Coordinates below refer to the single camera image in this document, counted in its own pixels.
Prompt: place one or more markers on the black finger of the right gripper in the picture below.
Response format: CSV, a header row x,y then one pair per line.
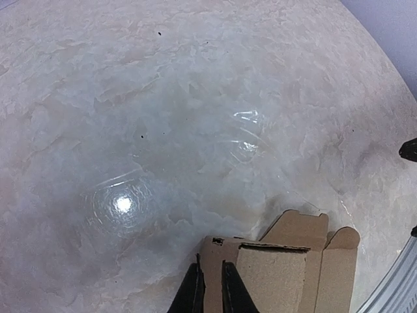
x,y
408,150

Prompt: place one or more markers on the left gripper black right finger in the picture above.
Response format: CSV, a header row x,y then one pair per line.
x,y
235,296

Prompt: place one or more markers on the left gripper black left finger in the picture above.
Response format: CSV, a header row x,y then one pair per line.
x,y
190,295

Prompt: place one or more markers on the brown cardboard box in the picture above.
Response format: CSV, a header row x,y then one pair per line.
x,y
297,265

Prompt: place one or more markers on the front aluminium rail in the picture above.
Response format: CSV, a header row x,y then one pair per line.
x,y
396,292

